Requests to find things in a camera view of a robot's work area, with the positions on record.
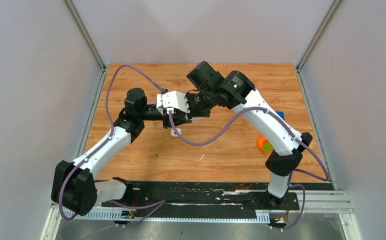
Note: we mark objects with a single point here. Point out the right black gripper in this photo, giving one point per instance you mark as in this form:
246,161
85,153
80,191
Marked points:
192,113

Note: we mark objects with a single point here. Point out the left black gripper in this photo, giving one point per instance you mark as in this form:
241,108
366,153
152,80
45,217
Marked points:
178,119

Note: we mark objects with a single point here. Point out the white gold earbud case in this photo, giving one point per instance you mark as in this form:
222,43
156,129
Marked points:
173,132

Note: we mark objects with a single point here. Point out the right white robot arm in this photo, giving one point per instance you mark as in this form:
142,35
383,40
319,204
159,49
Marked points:
238,93

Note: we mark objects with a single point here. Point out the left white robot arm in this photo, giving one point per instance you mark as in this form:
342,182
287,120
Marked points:
75,188

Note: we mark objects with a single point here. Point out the playing card box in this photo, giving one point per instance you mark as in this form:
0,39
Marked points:
151,102

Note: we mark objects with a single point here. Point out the green building block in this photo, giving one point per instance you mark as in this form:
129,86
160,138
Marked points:
267,148

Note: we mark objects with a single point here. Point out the blue object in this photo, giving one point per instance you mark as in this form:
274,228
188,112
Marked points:
281,114

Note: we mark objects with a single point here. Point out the orange ring toy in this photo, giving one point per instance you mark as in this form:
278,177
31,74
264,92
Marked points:
261,144

